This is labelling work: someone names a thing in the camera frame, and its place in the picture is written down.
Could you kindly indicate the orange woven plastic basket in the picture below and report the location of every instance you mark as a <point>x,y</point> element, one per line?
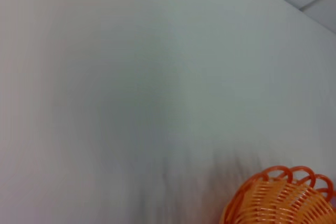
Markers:
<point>278,203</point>

